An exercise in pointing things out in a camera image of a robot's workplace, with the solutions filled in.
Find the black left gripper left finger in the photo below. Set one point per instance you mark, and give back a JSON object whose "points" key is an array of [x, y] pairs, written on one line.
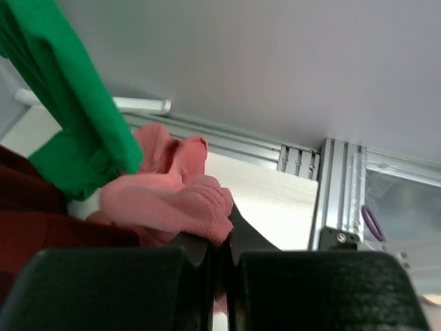
{"points": [[167, 288]]}

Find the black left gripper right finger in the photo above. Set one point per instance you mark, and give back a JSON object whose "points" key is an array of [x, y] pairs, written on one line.
{"points": [[337, 289]]}

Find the pink t shirt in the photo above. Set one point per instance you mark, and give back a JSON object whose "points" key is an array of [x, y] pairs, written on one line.
{"points": [[169, 194]]}

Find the green t shirt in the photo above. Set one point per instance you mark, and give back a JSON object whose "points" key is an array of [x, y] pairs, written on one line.
{"points": [[94, 144]]}

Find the maroon t shirt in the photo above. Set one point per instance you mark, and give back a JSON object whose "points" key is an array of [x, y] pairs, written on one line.
{"points": [[34, 217]]}

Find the metal clothes rack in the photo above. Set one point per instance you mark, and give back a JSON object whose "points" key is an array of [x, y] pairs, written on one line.
{"points": [[125, 105]]}

